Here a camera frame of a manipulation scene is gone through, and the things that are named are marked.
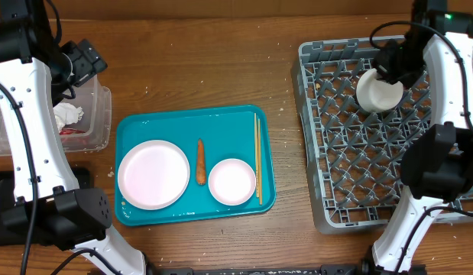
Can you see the small white plate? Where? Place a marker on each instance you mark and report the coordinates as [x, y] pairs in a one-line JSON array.
[[232, 182]]

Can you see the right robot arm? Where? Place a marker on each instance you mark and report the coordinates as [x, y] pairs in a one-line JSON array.
[[438, 166]]

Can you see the grey dishwasher rack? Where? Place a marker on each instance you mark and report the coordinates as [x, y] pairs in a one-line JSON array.
[[353, 156]]

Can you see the clear plastic bin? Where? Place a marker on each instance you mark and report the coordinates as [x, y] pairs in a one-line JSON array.
[[96, 102]]

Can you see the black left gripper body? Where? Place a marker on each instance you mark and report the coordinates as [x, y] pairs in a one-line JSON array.
[[85, 64]]

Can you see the black waste bin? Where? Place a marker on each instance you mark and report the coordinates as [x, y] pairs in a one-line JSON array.
[[7, 200]]

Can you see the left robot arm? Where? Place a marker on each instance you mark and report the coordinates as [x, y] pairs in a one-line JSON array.
[[37, 71]]

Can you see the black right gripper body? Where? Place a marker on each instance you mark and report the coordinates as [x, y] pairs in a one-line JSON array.
[[406, 66]]

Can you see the white saucer bowl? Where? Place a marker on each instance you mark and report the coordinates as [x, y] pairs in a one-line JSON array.
[[375, 95]]

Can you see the red foil snack wrapper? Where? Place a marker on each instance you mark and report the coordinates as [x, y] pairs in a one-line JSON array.
[[73, 139]]

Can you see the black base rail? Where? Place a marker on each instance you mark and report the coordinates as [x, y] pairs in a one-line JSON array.
[[327, 269]]

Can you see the orange carrot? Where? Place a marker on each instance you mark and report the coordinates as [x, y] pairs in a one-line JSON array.
[[200, 164]]

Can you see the teal plastic tray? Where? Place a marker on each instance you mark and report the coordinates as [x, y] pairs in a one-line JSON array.
[[226, 132]]

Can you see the white tissue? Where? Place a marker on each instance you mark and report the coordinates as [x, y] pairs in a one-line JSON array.
[[67, 114]]

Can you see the wooden chopstick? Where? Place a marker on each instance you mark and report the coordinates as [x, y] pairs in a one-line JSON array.
[[256, 148], [260, 171]]

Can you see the large white plate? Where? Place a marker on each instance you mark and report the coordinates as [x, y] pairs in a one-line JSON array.
[[153, 175]]

